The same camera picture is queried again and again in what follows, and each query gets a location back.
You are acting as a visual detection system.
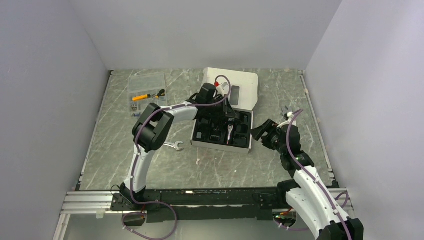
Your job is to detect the black comb guard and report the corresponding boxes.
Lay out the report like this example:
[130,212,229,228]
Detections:
[209,131,222,142]

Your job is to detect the purple cable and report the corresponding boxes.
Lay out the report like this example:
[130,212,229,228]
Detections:
[121,75,232,240]
[273,109,354,240]

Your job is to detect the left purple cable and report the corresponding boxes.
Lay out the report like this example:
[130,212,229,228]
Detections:
[121,75,232,240]

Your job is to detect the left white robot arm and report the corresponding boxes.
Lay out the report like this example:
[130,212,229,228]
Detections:
[119,82,232,210]

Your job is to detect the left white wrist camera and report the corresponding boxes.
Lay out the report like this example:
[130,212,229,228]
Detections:
[214,81,230,93]

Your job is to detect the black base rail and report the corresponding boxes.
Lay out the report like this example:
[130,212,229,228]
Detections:
[110,187,290,223]

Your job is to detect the red handled adjustable wrench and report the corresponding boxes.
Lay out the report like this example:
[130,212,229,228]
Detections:
[281,105,291,117]

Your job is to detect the black silver hair clipper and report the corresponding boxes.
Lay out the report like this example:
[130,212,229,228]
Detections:
[226,124,235,145]

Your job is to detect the silver combination wrench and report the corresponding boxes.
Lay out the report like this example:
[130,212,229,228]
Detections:
[163,141,184,151]

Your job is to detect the black yellow small tool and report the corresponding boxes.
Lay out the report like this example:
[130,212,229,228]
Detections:
[154,89,166,99]

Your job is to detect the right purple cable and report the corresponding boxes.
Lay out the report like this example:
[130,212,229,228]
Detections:
[273,109,354,240]

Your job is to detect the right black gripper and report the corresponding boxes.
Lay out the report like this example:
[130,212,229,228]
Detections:
[250,118,287,155]

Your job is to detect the white hair clipper box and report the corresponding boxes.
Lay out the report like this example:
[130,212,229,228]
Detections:
[191,67,259,154]

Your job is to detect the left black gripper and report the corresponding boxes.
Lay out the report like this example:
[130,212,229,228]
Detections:
[206,95,239,119]

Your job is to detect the clear plastic organizer box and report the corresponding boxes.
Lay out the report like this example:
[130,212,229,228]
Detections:
[127,72,168,117]

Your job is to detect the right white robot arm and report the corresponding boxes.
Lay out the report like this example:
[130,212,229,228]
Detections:
[251,119,364,240]

